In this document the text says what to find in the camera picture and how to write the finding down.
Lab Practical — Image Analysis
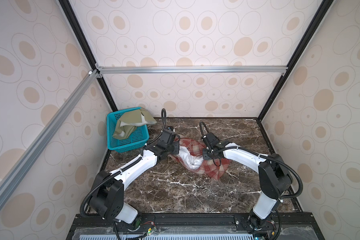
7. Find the olive green skirt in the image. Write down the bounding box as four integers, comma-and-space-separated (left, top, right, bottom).
113, 108, 157, 140

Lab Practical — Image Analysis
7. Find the teal plastic basket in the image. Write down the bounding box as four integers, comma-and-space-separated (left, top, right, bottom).
106, 107, 150, 151

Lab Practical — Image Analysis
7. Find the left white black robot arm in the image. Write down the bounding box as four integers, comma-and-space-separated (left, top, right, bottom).
80, 109, 180, 230

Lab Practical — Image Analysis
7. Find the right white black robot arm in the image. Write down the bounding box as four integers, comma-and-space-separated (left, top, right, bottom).
199, 121, 304, 226

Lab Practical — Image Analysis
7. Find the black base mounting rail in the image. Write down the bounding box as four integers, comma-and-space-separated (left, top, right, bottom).
66, 212, 324, 240

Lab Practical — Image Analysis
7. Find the red plaid skirt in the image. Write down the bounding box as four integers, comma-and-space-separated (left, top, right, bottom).
169, 138, 231, 180

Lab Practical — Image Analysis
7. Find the diagonal aluminium left rail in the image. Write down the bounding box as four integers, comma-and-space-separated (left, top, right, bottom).
0, 69, 100, 210

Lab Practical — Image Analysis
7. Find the horizontal aluminium back rail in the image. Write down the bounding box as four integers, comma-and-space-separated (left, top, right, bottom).
98, 66, 288, 75

